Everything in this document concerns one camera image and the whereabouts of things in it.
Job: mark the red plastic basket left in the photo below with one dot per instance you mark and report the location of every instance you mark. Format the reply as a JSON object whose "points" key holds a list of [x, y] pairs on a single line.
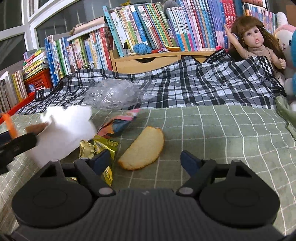
{"points": [[41, 80]]}

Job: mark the red bed rail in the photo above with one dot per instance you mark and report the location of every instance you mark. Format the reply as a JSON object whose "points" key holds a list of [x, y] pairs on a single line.
{"points": [[21, 104]]}

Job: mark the black white plaid blanket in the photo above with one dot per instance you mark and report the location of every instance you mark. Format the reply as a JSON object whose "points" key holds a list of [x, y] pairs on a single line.
{"points": [[220, 80]]}

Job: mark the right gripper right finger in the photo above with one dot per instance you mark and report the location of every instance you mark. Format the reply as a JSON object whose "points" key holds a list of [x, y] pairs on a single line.
{"points": [[230, 194]]}

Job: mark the clear crumpled plastic bag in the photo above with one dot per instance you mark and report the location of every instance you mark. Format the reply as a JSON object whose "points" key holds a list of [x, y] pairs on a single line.
{"points": [[116, 94]]}

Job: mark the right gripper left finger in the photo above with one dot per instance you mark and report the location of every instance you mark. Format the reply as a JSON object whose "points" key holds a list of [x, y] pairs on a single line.
{"points": [[59, 194]]}

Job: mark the brown haired doll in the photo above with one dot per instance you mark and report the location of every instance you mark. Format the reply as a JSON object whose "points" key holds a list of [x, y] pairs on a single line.
{"points": [[249, 38]]}

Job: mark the wooden drawer organizer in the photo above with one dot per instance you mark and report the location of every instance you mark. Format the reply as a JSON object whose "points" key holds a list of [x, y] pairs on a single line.
{"points": [[148, 62]]}

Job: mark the gold foil wrapper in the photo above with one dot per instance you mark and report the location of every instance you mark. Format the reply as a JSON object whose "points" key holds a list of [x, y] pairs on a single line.
{"points": [[86, 150]]}

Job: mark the stack of flat books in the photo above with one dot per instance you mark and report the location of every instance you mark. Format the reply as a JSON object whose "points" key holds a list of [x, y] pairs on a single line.
{"points": [[35, 63]]}

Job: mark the row of upright books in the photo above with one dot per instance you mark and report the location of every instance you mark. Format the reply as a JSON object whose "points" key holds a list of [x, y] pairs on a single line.
{"points": [[165, 26]]}

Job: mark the orange peel piece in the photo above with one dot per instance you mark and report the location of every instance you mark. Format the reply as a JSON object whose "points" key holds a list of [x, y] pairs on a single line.
{"points": [[144, 150]]}

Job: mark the orange potato sticks box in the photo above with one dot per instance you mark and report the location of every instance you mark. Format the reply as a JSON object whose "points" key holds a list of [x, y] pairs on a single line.
{"points": [[65, 129]]}

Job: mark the blue Doraemon plush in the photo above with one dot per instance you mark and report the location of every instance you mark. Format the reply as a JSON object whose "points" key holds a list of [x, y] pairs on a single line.
{"points": [[293, 55]]}

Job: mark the blue yarn ball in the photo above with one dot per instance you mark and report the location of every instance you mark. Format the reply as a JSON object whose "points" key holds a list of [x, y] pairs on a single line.
{"points": [[142, 49]]}

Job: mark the colourful small snack wrapper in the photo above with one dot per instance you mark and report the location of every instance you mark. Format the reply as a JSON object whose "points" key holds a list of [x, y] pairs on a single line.
{"points": [[115, 126]]}

